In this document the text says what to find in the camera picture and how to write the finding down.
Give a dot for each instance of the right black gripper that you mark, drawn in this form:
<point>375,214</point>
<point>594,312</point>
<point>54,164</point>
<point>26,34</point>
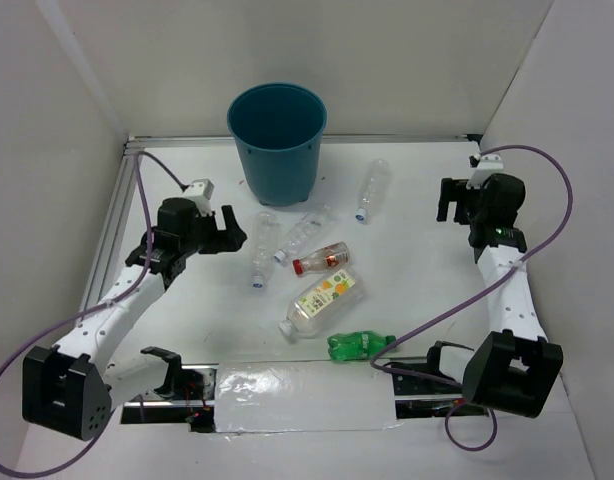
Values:
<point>450,190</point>

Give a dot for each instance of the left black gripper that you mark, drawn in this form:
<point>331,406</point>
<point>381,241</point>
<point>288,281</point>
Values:
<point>229,240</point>

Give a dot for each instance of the clear bottle blue cap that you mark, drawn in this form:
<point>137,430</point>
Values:
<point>265,236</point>

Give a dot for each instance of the crinkled clear bottle white cap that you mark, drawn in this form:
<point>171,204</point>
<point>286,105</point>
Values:
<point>310,228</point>

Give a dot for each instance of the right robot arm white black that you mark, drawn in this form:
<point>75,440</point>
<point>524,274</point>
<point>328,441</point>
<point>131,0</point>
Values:
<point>516,366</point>

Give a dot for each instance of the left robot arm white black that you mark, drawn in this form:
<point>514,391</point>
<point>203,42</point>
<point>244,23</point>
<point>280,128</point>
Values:
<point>73,386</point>

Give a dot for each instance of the teal plastic bin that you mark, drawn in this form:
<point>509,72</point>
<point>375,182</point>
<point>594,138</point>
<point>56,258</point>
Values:
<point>277,129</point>

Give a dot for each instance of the small bottle red cap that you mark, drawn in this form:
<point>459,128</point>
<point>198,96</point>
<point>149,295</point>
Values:
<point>323,259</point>

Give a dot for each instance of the large labelled bottle white cap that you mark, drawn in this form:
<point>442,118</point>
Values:
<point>319,306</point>

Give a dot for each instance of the green plastic bottle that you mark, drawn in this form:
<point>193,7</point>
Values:
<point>357,346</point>

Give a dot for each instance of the shiny white tape sheet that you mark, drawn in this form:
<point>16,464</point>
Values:
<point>313,396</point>

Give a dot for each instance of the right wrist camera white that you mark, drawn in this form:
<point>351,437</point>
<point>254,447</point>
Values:
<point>483,166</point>

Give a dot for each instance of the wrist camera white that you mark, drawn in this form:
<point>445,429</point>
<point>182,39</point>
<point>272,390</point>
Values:
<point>200,192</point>
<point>483,166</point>

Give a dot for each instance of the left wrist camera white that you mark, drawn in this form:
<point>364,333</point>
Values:
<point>200,192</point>

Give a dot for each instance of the left aluminium frame rail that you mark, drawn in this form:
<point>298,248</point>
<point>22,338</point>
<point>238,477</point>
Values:
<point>103,268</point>

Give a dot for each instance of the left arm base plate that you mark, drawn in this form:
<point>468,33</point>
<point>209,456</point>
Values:
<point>192,402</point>

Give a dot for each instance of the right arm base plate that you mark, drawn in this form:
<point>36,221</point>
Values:
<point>417,398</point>

